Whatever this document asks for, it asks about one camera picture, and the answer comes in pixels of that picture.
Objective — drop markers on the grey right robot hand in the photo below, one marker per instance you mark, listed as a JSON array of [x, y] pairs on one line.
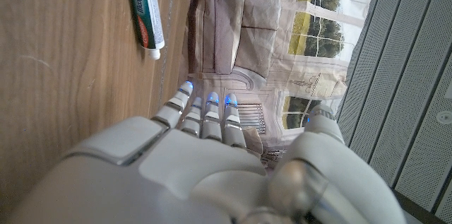
[[176, 174]]

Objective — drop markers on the white green toothpaste tube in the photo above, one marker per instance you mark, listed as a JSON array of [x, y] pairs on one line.
[[144, 12]]

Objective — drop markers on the printed sofa room backdrop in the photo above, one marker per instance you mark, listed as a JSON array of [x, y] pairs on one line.
[[261, 33]]

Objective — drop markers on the round white ceiling fixture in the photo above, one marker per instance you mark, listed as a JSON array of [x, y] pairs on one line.
[[444, 117]]

